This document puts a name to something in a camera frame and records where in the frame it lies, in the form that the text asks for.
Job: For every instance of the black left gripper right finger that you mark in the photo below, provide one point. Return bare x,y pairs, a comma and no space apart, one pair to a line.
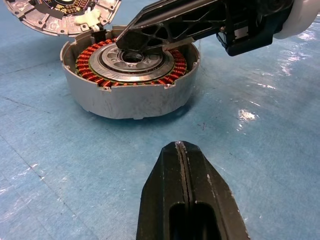
212,200

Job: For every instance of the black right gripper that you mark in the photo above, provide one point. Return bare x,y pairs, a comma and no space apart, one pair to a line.
252,22

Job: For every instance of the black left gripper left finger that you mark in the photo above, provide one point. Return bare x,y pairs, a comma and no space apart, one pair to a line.
162,195

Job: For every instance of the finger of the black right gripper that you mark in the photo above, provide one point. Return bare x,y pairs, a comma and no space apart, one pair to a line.
130,40

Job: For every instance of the silver round motor housing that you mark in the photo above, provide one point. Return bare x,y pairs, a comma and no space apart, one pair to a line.
130,100

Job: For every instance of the silver hinged motor lid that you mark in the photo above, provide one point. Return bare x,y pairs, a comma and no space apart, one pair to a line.
47,22

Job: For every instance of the blue plastic table cover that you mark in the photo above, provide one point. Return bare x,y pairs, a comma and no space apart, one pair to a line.
75,162

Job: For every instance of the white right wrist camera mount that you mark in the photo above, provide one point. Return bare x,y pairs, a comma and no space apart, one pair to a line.
302,17

